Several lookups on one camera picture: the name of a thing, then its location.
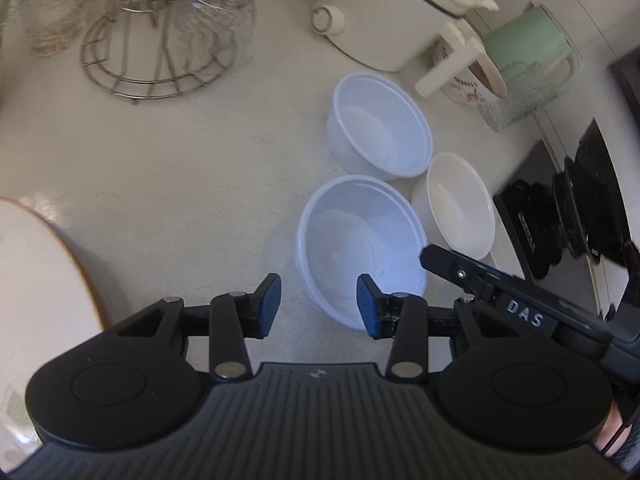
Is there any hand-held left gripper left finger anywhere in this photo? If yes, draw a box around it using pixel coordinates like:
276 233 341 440
102 273 282 380

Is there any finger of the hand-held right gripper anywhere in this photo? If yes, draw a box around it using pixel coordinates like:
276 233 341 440
419 245 506 302

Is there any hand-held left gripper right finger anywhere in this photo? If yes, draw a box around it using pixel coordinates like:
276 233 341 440
356 275 506 380

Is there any plain white bowl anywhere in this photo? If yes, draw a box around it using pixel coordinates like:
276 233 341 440
411 152 497 262

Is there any light blue plastic bowl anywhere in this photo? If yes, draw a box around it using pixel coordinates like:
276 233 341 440
297 174 429 332
325 72 434 181

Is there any white floral plate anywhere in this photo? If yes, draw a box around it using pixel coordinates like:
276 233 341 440
0 196 109 461

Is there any person's right forearm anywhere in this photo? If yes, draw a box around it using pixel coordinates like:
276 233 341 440
594 406 632 467

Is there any black induction cooker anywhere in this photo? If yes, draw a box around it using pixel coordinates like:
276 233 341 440
492 57 640 311

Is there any textured glass vase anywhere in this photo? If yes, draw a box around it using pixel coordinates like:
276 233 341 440
476 60 559 134

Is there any floral ceramic bowl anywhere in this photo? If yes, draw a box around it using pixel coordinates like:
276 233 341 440
432 42 509 106

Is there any mint green mug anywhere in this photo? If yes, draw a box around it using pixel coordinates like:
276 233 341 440
481 3 585 97

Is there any white electric cooking pot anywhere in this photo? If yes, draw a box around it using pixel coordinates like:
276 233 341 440
311 0 501 98

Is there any clear glass cup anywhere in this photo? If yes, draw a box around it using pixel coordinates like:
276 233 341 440
169 0 257 72

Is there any textured glass tumbler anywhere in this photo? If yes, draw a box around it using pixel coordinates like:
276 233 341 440
14 0 87 57

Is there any wire cup rack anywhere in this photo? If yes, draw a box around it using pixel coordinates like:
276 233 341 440
80 0 257 106

